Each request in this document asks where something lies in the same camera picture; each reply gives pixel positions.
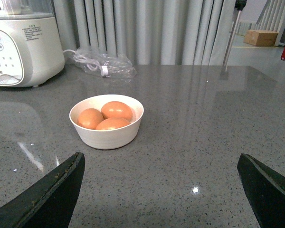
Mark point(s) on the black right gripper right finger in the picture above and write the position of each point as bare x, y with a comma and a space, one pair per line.
265, 191

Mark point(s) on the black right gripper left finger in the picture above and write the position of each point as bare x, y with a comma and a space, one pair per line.
50, 202

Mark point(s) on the brown egg in bowl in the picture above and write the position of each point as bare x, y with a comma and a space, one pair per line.
90, 118
112, 123
117, 109

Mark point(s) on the cardboard box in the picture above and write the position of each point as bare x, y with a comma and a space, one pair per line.
260, 38

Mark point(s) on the white ceramic bowl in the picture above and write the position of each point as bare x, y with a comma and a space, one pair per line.
107, 139

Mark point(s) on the clear plastic bag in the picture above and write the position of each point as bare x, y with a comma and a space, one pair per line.
98, 63

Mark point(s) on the white Joyoung soy milk maker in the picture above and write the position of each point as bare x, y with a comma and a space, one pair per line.
30, 47

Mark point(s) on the metal stand pole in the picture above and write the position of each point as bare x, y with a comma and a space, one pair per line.
239, 6

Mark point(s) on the grey curtain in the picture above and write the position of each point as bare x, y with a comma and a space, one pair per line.
148, 32

